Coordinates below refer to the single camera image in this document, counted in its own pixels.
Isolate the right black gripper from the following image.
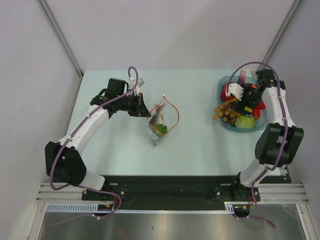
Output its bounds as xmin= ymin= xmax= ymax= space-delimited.
xmin=233 ymin=83 xmax=263 ymax=118

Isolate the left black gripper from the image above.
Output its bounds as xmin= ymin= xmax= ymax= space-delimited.
xmin=117 ymin=92 xmax=151 ymax=117

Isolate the grey toy fish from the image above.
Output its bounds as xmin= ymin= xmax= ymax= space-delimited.
xmin=149 ymin=104 xmax=165 ymax=125

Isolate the clear zip bag orange zipper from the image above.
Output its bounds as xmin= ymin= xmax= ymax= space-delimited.
xmin=147 ymin=93 xmax=180 ymax=146

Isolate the green bell pepper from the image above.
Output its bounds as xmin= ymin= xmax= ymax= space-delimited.
xmin=150 ymin=124 xmax=168 ymax=138

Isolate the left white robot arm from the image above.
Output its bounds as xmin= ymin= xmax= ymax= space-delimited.
xmin=45 ymin=77 xmax=151 ymax=200

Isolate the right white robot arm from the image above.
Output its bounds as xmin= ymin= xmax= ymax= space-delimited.
xmin=230 ymin=69 xmax=304 ymax=201

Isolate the red tomato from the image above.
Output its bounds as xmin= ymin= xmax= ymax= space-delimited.
xmin=256 ymin=101 xmax=266 ymax=110

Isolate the purple white scallion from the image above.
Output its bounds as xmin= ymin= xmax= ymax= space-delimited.
xmin=237 ymin=67 xmax=247 ymax=85

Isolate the green cabbage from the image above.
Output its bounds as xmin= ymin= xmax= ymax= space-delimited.
xmin=234 ymin=115 xmax=256 ymax=129

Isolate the red bell pepper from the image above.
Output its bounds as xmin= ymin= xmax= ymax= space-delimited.
xmin=220 ymin=82 xmax=232 ymax=102

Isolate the blue plastic bowl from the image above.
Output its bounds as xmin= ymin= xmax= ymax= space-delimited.
xmin=213 ymin=76 xmax=268 ymax=132

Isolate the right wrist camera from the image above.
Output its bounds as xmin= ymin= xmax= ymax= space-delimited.
xmin=226 ymin=83 xmax=244 ymax=101

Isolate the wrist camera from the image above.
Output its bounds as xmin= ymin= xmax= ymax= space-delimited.
xmin=128 ymin=77 xmax=145 ymax=96
xmin=226 ymin=83 xmax=244 ymax=101

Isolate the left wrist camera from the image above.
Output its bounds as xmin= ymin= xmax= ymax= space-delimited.
xmin=128 ymin=77 xmax=145 ymax=96

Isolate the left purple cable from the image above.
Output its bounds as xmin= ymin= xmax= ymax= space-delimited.
xmin=48 ymin=66 xmax=140 ymax=226

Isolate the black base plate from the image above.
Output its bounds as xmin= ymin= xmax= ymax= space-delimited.
xmin=82 ymin=175 xmax=260 ymax=211

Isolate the aluminium frame rail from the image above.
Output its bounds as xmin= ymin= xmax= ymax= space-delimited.
xmin=36 ymin=183 xmax=309 ymax=205

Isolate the white cable duct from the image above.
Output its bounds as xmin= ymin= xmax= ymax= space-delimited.
xmin=46 ymin=201 xmax=251 ymax=215

